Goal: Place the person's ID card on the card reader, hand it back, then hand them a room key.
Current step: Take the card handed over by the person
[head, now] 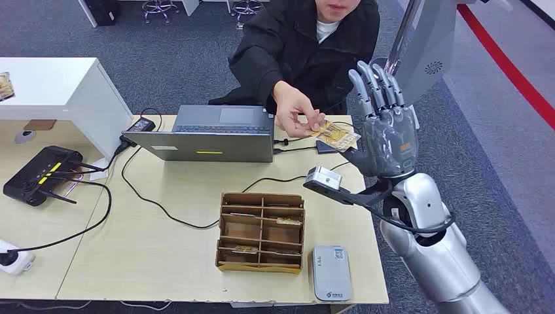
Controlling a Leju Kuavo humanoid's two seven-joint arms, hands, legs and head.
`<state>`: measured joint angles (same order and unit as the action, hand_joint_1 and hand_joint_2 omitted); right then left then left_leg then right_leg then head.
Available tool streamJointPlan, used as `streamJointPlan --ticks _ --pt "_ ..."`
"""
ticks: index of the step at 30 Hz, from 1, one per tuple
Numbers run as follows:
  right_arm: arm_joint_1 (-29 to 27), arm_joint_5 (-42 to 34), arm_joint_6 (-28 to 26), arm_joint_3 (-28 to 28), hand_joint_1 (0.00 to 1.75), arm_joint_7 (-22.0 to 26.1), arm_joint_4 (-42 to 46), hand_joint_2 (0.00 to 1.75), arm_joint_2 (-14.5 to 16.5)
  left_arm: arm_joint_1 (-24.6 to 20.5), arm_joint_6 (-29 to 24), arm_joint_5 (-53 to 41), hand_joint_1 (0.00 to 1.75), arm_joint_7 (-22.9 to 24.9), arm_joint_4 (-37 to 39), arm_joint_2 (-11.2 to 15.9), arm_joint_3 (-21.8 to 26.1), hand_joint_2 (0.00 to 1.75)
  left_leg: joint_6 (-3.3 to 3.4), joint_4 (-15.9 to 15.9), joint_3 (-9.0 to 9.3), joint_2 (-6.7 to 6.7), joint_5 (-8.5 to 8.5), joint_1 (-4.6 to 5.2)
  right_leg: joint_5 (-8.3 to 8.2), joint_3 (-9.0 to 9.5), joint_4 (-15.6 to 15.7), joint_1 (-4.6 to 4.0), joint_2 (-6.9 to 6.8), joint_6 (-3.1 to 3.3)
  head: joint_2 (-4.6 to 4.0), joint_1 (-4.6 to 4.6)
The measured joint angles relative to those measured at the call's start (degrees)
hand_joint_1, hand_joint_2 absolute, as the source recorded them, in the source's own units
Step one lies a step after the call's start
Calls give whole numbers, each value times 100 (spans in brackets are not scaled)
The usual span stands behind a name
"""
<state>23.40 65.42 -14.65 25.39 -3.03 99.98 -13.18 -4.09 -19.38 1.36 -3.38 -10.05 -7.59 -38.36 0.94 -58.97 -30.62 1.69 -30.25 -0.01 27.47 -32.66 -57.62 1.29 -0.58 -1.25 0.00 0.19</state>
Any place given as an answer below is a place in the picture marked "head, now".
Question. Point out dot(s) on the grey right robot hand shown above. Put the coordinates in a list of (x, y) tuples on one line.
[(390, 143)]

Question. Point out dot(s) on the person's right hand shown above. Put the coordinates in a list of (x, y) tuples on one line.
[(290, 106)]

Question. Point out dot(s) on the yellow hotel key card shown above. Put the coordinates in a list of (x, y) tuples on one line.
[(340, 138), (243, 214), (245, 249), (287, 254), (289, 221)]

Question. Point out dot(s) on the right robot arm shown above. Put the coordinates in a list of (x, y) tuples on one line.
[(438, 260)]

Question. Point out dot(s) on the person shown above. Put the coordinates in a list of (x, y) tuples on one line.
[(295, 43)]

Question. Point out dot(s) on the wooden card organizer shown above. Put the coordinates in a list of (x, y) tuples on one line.
[(260, 234)]

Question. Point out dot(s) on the grey card reader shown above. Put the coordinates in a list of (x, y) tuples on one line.
[(331, 273)]

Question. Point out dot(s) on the yellow card stack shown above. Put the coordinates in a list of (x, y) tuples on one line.
[(5, 86)]

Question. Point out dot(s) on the small black hub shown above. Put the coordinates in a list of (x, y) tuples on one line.
[(323, 148)]

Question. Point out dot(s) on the grey laptop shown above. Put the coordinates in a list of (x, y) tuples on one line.
[(204, 147)]

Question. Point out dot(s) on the chrome stool base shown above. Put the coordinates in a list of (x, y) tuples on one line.
[(247, 8), (159, 8)]

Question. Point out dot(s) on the grey kiosk stand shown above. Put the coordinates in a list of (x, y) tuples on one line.
[(429, 43)]

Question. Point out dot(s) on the white desk leg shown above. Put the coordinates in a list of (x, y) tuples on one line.
[(190, 6), (88, 12)]

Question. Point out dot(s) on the black power adapter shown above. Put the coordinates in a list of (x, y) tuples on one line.
[(141, 125)]

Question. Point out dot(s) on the white paper slip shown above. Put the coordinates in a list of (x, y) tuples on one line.
[(99, 171)]

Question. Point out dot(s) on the black box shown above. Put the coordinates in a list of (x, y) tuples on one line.
[(103, 11)]

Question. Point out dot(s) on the white cabinet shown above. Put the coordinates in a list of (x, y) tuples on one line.
[(56, 86)]

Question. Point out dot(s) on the brown cardboard piece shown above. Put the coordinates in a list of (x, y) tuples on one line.
[(40, 125)]

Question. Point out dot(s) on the black router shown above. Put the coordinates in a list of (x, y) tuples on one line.
[(34, 173)]

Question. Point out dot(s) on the grey desk grommet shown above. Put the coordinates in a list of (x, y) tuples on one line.
[(24, 136)]

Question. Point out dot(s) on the white power strip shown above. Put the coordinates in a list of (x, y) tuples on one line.
[(19, 262)]

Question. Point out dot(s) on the black camera bracket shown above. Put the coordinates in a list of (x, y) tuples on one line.
[(347, 197)]

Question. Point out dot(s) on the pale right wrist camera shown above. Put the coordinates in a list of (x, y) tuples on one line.
[(324, 177)]

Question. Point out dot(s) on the chrome stanchion post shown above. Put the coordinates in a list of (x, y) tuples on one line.
[(403, 30)]

